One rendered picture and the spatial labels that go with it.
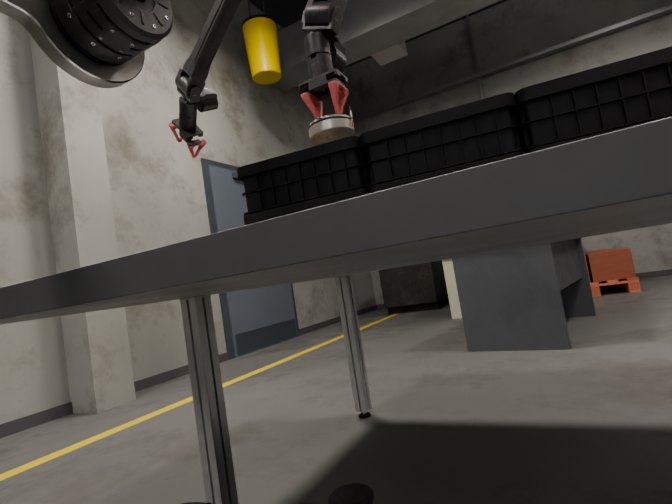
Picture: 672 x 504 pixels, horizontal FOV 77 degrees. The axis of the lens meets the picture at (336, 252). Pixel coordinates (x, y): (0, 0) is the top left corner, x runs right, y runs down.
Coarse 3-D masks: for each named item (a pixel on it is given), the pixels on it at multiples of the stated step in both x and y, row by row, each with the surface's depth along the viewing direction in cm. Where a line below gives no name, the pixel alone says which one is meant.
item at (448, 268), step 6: (444, 264) 495; (450, 264) 492; (444, 270) 495; (450, 270) 492; (450, 276) 492; (450, 282) 492; (450, 288) 492; (456, 288) 489; (450, 294) 493; (456, 294) 489; (450, 300) 493; (456, 300) 489; (450, 306) 493; (456, 306) 490; (456, 312) 490; (456, 318) 490
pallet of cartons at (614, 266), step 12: (588, 252) 574; (600, 252) 493; (612, 252) 488; (624, 252) 484; (588, 264) 508; (600, 264) 493; (612, 264) 488; (624, 264) 484; (600, 276) 493; (612, 276) 488; (624, 276) 484; (624, 288) 505; (636, 288) 476
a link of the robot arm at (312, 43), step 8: (312, 32) 96; (320, 32) 97; (304, 40) 98; (312, 40) 96; (320, 40) 96; (328, 40) 101; (312, 48) 96; (320, 48) 96; (328, 48) 98; (312, 56) 98
